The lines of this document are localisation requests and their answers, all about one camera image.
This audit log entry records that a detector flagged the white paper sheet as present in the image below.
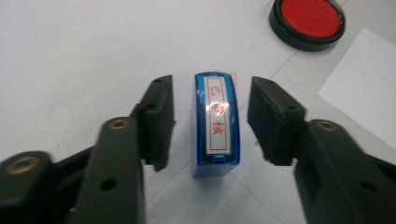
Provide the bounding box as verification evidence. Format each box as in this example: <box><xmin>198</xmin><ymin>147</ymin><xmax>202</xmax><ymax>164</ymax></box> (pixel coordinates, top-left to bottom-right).
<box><xmin>316</xmin><ymin>27</ymin><xmax>396</xmax><ymax>151</ymax></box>

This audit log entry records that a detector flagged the blue stamp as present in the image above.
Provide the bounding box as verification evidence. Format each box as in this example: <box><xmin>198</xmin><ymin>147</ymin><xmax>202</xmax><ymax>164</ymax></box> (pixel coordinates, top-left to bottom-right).
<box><xmin>191</xmin><ymin>71</ymin><xmax>242</xmax><ymax>178</ymax></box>

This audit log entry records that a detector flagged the white table cover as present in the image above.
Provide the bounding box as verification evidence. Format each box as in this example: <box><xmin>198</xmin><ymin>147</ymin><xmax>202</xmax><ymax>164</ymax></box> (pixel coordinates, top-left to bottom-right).
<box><xmin>0</xmin><ymin>0</ymin><xmax>396</xmax><ymax>224</ymax></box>

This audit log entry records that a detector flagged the red ink pad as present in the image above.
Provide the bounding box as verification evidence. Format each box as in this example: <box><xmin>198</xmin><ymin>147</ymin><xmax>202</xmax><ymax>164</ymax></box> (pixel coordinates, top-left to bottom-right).
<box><xmin>268</xmin><ymin>0</ymin><xmax>347</xmax><ymax>52</ymax></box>

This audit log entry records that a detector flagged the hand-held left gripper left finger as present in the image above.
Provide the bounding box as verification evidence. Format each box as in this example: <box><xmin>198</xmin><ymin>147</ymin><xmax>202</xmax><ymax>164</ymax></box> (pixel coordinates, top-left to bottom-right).
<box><xmin>69</xmin><ymin>74</ymin><xmax>177</xmax><ymax>224</ymax></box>

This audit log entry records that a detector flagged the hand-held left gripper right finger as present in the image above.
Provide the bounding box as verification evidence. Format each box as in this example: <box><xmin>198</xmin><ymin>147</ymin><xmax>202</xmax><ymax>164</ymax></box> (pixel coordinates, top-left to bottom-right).
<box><xmin>247</xmin><ymin>76</ymin><xmax>396</xmax><ymax>224</ymax></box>

